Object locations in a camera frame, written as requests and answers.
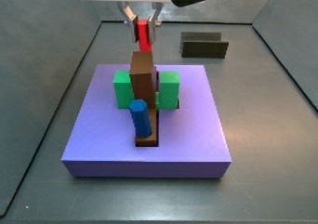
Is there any red peg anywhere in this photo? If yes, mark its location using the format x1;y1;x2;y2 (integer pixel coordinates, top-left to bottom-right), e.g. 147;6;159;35
136;20;151;51

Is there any purple board base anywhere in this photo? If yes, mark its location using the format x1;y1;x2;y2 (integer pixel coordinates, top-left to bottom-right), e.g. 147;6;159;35
61;64;231;178

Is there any brown L-shaped block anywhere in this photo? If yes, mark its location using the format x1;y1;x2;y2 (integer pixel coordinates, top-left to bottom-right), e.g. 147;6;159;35
130;51;159;147

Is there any green U-shaped block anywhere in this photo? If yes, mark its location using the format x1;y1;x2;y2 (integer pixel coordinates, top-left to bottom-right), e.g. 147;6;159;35
113;71;180;109

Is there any blue hexagonal peg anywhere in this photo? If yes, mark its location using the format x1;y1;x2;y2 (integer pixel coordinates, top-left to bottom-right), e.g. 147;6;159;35
130;99;151;138

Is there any black angle bracket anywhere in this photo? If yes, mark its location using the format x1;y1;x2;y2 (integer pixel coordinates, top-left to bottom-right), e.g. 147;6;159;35
180;32;228;59

